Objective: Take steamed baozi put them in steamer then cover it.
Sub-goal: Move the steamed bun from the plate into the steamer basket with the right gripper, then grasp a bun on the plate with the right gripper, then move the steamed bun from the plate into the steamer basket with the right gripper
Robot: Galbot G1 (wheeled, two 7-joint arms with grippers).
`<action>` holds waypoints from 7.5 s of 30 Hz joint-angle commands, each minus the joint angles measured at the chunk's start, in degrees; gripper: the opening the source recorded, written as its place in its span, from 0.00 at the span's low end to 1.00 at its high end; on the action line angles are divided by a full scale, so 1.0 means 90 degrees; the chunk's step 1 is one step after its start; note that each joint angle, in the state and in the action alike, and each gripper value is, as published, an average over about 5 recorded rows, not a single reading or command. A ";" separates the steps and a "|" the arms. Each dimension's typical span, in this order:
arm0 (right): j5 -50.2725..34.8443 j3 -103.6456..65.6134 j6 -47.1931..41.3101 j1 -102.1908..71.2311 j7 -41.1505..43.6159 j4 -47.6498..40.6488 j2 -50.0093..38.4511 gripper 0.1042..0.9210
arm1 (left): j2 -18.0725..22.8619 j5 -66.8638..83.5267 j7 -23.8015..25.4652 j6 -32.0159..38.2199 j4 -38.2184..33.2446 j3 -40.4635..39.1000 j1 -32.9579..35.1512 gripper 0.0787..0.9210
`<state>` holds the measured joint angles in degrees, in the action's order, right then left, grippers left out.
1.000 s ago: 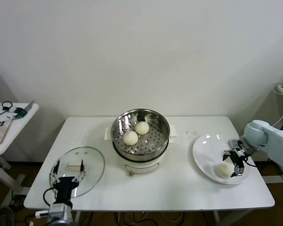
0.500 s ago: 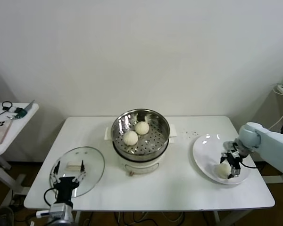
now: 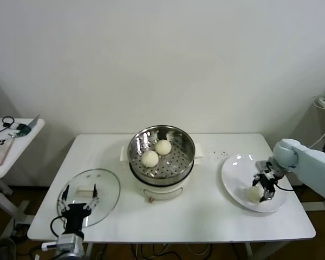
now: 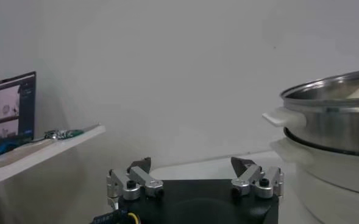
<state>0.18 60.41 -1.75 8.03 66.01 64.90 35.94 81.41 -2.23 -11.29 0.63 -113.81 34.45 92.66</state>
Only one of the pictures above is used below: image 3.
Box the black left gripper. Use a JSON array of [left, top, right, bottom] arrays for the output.
[[57, 183, 100, 235]]

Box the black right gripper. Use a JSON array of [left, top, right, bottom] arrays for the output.
[[251, 171, 278, 203]]

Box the white steamed baozi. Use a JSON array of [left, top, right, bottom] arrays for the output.
[[154, 140, 172, 156], [141, 150, 160, 168], [248, 186, 264, 203]]

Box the round glass pot lid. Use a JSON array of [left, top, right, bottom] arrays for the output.
[[56, 168, 122, 228]]

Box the perforated steel steamer basket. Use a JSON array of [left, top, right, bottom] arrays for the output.
[[127, 125, 196, 187]]

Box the large white plate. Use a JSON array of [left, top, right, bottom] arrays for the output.
[[220, 154, 289, 212]]

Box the white side table with clutter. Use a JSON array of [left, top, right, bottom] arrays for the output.
[[0, 116, 46, 242]]

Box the white electric cooker pot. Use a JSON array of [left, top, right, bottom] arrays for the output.
[[120, 145, 205, 203]]

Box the small green device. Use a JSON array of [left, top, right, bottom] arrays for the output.
[[17, 123, 33, 135]]

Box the grey laptop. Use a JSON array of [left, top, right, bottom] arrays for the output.
[[27, 114, 41, 128]]

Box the beige phone in clear case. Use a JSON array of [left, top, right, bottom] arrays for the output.
[[0, 136, 14, 168]]

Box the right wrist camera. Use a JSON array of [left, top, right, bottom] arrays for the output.
[[256, 159, 274, 174]]

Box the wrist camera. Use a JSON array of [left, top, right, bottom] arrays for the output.
[[256, 159, 274, 174], [41, 234, 77, 252]]

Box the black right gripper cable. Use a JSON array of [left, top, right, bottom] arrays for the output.
[[275, 180, 295, 192]]

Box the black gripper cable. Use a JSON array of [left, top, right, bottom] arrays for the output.
[[50, 216, 69, 237], [275, 180, 295, 192]]

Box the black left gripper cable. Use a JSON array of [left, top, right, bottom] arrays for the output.
[[50, 216, 69, 237]]

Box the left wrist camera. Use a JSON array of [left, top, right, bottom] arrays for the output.
[[41, 234, 77, 252]]

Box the white power cable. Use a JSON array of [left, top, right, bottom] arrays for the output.
[[308, 96, 325, 149]]

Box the thin black looped cable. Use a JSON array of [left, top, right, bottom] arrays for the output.
[[0, 116, 16, 134]]

